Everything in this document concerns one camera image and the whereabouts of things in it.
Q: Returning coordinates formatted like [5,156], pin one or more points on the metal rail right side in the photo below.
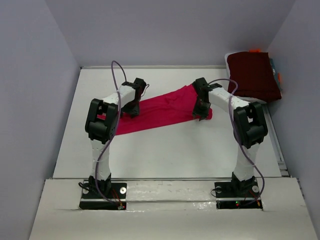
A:
[275,143]

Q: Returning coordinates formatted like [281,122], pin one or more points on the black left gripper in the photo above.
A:
[133,112]

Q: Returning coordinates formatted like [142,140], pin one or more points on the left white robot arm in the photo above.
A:
[101,126]

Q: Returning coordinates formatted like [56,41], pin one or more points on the pink t-shirt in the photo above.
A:
[163,110]

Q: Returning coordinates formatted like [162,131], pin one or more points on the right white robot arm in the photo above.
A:
[249,130]

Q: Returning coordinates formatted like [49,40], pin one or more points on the orange object behind stack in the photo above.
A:
[255,50]

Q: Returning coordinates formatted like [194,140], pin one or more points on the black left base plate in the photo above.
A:
[114,200]

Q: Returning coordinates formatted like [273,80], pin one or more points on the dark red folded t-shirt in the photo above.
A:
[254,75]

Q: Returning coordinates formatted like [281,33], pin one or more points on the teal orange item beside stack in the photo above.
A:
[276,74]

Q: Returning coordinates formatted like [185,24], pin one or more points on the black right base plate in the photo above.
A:
[228,199]

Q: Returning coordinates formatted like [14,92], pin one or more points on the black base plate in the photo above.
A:
[114,200]
[228,199]

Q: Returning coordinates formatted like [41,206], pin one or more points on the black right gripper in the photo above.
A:
[197,111]

